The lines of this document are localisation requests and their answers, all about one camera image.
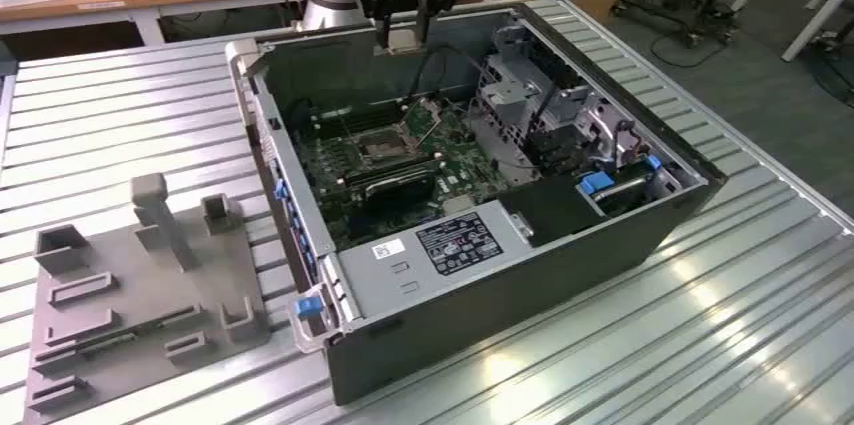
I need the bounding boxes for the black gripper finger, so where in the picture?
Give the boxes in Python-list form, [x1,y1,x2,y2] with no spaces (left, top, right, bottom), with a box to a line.
[352,0,396,51]
[412,0,468,44]

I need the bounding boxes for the CPU square plate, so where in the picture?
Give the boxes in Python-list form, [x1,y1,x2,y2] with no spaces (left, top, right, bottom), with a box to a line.
[385,30,423,55]

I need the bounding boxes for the black RAM slot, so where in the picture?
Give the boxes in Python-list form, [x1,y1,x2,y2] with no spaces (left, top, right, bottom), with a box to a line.
[340,152,427,179]
[317,111,404,130]
[312,103,399,121]
[344,158,433,185]

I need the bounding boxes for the CPU socket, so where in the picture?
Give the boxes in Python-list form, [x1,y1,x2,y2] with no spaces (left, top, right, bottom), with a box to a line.
[349,123,417,170]

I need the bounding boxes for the silver metal drive cage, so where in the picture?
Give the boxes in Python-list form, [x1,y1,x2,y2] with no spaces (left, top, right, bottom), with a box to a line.
[476,52,555,176]

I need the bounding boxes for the green motherboard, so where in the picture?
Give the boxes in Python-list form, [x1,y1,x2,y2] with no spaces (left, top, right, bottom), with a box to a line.
[292,94,519,251]

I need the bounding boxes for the black graphics card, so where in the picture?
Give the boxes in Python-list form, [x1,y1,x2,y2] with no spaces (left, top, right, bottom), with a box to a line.
[363,167,439,210]

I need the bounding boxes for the blue plastic drive latch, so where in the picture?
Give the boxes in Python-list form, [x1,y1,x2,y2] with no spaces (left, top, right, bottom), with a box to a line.
[576,170,613,195]

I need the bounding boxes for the silver power supply unit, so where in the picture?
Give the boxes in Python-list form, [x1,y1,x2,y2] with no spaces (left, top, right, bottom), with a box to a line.
[330,200,536,321]

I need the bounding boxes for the black open PC case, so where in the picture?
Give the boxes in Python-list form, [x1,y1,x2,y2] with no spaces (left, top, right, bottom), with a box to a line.
[224,0,728,406]

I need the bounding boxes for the grey parts rack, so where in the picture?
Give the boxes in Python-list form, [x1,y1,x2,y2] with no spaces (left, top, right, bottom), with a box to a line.
[22,172,274,421]

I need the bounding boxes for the green RAM stick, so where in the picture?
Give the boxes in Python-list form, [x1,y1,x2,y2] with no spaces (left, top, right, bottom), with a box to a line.
[73,305,201,362]

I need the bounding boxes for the blue case handle tab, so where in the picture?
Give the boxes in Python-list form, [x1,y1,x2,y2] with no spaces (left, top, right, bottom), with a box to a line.
[290,296,324,320]

